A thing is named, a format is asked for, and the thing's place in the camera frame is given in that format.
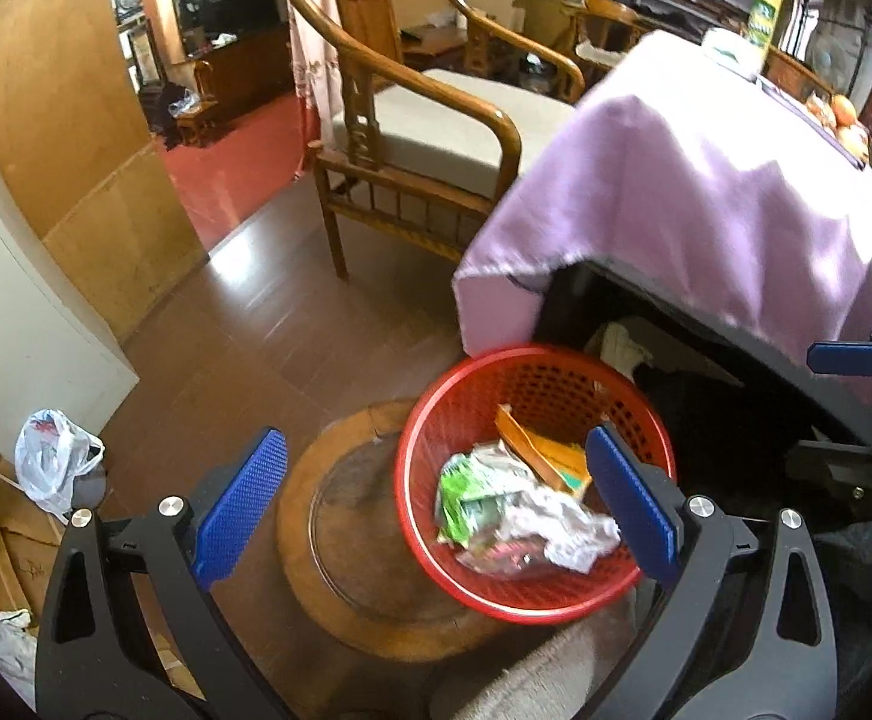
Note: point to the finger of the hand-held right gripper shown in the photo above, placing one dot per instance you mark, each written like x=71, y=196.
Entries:
x=852, y=358
x=856, y=465

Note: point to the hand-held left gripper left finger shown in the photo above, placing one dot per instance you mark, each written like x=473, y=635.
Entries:
x=245, y=502

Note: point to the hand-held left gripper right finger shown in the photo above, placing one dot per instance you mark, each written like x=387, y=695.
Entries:
x=631, y=502

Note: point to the trash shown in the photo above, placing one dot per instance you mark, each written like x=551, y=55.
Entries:
x=567, y=532

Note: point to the orange paper package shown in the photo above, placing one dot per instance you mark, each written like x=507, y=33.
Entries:
x=548, y=457

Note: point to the silver foil wrapper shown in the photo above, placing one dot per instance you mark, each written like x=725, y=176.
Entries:
x=496, y=457

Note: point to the red clear packet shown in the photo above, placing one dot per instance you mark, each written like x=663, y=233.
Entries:
x=500, y=559

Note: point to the red plastic basket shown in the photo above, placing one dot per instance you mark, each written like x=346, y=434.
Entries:
x=526, y=382

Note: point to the green snack wrapper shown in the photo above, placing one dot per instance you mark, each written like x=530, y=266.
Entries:
x=462, y=499

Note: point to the round wooden stool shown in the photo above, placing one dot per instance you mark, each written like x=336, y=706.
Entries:
x=353, y=540

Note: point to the white crumpled cloth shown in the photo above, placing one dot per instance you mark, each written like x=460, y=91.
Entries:
x=623, y=345

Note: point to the white floor plastic bag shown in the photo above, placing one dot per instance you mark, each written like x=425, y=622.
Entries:
x=46, y=457

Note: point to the yellow apple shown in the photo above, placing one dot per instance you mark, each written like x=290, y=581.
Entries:
x=853, y=140

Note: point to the flattened cardboard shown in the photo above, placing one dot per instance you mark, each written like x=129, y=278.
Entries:
x=16, y=562

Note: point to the orange wrapped snack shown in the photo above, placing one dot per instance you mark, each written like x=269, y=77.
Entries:
x=822, y=112

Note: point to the orange fruit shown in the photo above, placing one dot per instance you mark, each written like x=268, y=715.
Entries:
x=845, y=109

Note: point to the blue rimmed plate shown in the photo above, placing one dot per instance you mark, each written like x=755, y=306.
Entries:
x=784, y=95

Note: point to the crumpled white bag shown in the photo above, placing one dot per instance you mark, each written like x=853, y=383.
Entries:
x=5, y=652

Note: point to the electric fan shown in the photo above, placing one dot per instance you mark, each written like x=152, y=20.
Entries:
x=829, y=60

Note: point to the white ceramic jar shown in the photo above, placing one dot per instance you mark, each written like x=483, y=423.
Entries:
x=728, y=52

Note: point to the yellow canister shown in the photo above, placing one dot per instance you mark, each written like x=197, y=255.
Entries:
x=764, y=15

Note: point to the wooden armchair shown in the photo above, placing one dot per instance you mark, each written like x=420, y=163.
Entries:
x=361, y=127

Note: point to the round back wooden chair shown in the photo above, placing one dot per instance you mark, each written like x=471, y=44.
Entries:
x=608, y=15

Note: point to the beige chair cushion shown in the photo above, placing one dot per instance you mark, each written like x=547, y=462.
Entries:
x=443, y=120

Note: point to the floral curtain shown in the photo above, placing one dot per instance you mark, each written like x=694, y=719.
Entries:
x=308, y=67

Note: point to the dark wooden sideboard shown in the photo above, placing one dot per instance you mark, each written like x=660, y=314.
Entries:
x=241, y=60

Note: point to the cardboard box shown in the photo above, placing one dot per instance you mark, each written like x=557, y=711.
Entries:
x=492, y=7

